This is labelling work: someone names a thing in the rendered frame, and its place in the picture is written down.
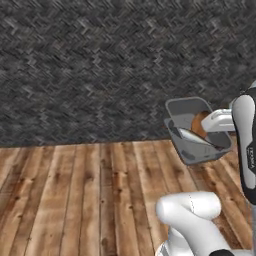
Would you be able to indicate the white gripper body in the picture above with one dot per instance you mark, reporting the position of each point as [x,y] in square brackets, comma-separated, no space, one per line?
[218,121]

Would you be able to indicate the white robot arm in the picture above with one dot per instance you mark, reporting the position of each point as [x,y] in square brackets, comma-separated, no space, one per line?
[190,216]

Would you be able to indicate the grey tupperware container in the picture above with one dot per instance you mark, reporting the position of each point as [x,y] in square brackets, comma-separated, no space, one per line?
[186,110]

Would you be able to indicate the brown food piece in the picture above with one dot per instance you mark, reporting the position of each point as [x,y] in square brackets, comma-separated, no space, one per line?
[198,123]

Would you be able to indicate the silver fish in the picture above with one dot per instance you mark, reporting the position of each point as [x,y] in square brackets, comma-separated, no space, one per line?
[193,136]

